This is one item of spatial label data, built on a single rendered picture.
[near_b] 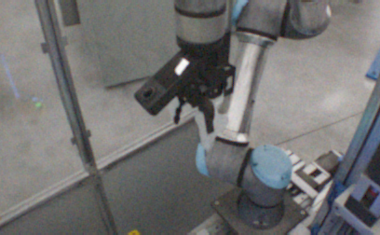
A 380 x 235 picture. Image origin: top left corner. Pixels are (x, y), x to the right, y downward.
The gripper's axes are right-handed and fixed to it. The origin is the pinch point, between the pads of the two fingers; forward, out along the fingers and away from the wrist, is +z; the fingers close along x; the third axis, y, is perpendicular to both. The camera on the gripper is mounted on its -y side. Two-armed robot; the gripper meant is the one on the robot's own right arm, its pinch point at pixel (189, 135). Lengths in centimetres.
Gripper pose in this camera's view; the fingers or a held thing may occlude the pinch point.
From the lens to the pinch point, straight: 62.1
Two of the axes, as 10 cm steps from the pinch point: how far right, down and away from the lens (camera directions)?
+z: 0.0, 7.5, 6.6
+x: -6.4, -5.1, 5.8
